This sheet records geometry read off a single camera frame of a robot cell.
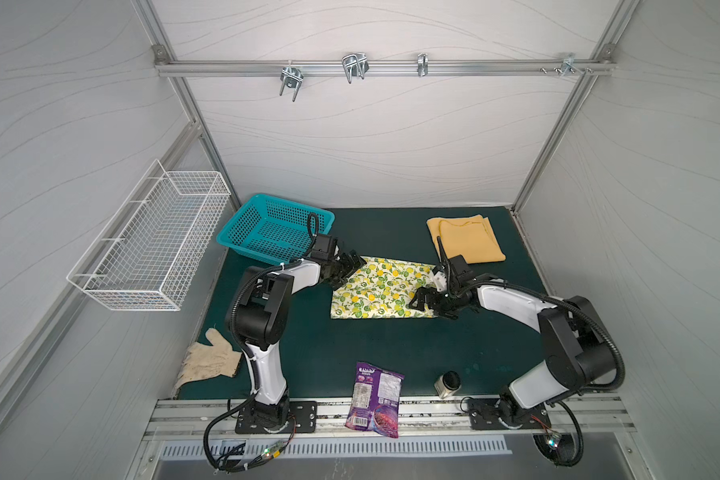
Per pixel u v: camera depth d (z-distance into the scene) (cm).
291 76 79
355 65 77
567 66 77
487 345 84
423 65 78
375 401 74
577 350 45
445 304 78
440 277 85
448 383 70
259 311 51
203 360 82
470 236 113
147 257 68
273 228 115
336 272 86
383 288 96
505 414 66
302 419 73
